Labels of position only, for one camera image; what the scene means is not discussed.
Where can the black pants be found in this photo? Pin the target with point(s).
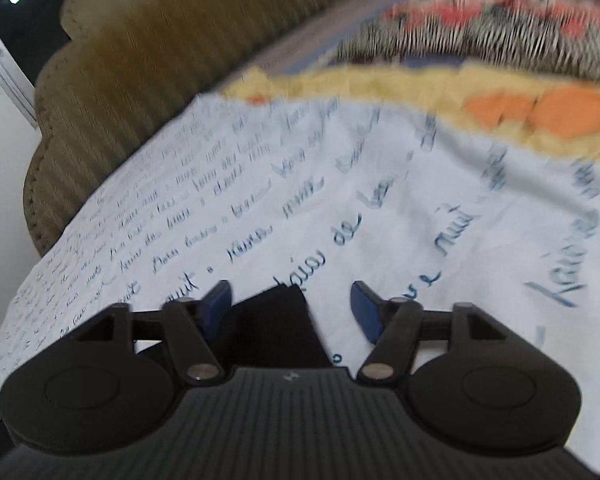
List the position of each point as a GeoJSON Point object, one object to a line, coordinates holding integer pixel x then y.
{"type": "Point", "coordinates": [275, 325]}

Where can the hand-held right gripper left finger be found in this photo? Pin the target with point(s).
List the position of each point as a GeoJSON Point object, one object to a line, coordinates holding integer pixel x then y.
{"type": "Point", "coordinates": [215, 306]}

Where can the zebra and red patterned blanket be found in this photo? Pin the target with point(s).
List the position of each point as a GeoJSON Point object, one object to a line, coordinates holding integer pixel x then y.
{"type": "Point", "coordinates": [480, 25]}

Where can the grey purple bed cover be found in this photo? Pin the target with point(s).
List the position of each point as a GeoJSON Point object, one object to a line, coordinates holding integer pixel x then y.
{"type": "Point", "coordinates": [320, 45]}

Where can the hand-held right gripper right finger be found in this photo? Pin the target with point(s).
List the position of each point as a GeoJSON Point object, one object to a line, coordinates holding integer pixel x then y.
{"type": "Point", "coordinates": [365, 311]}

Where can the white bedsheet with blue script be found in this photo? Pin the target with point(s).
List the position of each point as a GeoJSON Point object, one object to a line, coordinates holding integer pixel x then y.
{"type": "Point", "coordinates": [330, 185]}

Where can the olive upholstered headboard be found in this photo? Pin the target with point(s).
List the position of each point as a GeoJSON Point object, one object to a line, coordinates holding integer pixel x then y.
{"type": "Point", "coordinates": [155, 60]}

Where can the white door frame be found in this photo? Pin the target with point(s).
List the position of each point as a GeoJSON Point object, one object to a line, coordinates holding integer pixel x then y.
{"type": "Point", "coordinates": [5, 75]}

